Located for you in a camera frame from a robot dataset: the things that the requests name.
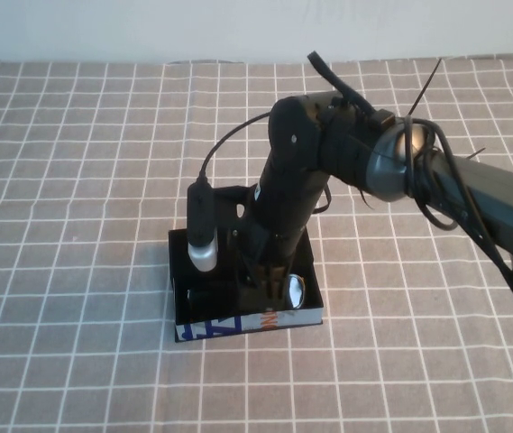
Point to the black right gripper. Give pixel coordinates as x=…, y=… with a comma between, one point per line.
x=287, y=203

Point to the black frame glasses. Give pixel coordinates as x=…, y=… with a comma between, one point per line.
x=295, y=292

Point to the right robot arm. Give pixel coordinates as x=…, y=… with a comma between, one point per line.
x=499, y=198

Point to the black printed glasses case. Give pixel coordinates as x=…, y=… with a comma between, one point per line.
x=301, y=318

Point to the grey white checkered tablecloth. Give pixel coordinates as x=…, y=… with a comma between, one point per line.
x=80, y=225

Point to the black zip tie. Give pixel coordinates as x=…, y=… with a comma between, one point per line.
x=425, y=88

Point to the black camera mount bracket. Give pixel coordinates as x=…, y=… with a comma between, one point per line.
x=231, y=212

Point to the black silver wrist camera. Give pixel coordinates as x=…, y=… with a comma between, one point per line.
x=202, y=225

